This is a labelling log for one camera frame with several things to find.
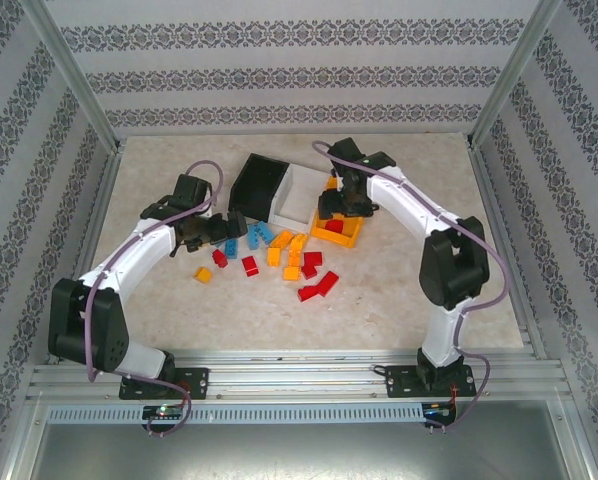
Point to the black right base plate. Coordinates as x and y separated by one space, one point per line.
396 382

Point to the aluminium side rail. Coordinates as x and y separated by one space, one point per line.
103 192
490 200

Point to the white plastic bin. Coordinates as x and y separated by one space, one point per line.
296 200

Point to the left circuit board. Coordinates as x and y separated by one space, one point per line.
161 411

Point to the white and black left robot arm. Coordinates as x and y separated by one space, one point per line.
84 315

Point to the aluminium mounting rail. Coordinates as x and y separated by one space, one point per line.
289 380

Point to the aluminium frame post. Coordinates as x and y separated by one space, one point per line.
79 80
515 65

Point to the yellow plastic bin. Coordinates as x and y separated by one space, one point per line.
346 239

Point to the right circuit board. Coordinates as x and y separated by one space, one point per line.
439 410

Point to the grey metal shelf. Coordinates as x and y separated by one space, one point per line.
299 455

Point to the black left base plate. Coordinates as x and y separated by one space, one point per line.
196 382

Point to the yellow lego brick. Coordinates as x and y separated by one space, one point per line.
291 273
203 274
299 241
280 239
275 256
295 257

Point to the circuit board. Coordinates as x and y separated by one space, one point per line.
161 411
439 410

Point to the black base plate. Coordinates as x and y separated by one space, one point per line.
396 382
196 382

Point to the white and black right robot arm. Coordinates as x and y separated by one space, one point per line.
454 270

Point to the black plastic bin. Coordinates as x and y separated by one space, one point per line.
251 197

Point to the red lego brick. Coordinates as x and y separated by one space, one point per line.
250 265
329 282
219 258
307 293
312 260
334 226
309 271

